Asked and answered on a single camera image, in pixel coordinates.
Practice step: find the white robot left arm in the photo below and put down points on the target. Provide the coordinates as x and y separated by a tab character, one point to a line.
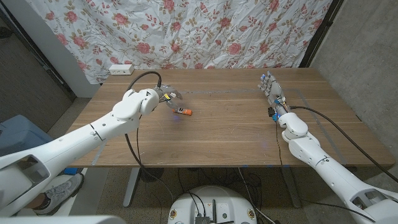
77	143

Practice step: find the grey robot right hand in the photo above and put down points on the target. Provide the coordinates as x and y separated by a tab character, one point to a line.
275	90

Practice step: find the floral backdrop cloth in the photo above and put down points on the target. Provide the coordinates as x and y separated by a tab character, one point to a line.
186	31

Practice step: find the black backdrop pole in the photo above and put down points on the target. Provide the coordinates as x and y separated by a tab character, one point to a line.
320	34

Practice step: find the grey table leg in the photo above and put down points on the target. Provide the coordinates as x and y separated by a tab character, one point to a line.
290	189

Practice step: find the white table leg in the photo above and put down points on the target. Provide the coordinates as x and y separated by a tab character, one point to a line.
130	186

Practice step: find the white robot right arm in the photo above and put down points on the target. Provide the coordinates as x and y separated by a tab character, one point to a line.
329	172

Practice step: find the blue plastic bin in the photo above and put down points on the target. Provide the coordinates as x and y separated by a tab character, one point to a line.
18	133

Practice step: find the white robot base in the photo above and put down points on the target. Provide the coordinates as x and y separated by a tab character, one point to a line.
224	205

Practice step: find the black round floor object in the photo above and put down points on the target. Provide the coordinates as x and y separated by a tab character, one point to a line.
152	175

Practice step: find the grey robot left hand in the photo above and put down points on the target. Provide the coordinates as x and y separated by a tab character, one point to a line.
169	93

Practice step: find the white power strip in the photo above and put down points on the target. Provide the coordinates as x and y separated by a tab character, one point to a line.
120	69

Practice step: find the white and blue floor box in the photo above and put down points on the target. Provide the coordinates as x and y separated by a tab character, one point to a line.
71	171

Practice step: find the white robot torso edge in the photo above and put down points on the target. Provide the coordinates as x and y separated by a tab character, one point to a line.
62	220

